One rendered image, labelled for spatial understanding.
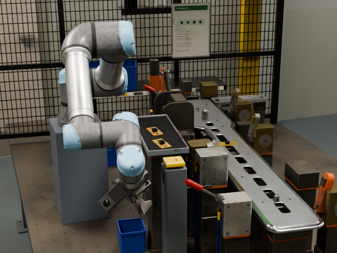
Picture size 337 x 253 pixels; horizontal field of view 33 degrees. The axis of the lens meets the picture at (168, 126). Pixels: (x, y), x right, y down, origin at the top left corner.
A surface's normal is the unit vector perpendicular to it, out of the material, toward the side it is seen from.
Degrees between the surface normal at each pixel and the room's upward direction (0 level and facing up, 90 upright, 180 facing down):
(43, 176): 0
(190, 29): 90
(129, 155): 44
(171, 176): 90
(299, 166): 0
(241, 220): 90
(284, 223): 0
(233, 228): 90
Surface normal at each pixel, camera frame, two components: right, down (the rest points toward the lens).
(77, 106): -0.15, -0.58
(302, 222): -0.01, -0.94
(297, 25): 0.33, 0.31
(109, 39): 0.18, 0.17
